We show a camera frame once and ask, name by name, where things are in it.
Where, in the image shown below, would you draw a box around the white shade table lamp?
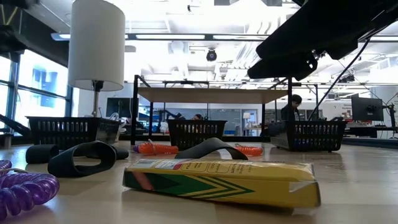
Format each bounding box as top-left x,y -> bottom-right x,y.
67,0 -> 126,118

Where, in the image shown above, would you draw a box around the yellow crayon box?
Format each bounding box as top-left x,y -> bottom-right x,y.
122,157 -> 322,209

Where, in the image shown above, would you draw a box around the black plastic mesh basket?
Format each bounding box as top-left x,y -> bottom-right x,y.
167,119 -> 228,151
267,120 -> 348,152
25,116 -> 121,151

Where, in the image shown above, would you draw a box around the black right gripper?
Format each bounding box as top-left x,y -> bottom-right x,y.
255,0 -> 398,60

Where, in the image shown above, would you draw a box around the wooden shelf riser black legs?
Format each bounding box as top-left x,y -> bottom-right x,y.
130,74 -> 294,146

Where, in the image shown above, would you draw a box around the orange spiral coil keychain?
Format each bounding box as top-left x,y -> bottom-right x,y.
136,140 -> 180,156
233,143 -> 264,157

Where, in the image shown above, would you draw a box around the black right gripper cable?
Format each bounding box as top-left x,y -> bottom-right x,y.
307,37 -> 373,121

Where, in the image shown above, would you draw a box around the black computer monitor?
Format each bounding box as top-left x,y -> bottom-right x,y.
351,94 -> 384,123
106,97 -> 139,119

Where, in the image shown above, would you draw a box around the black aluminium extrusion frame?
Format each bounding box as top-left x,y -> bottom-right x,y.
0,113 -> 34,138

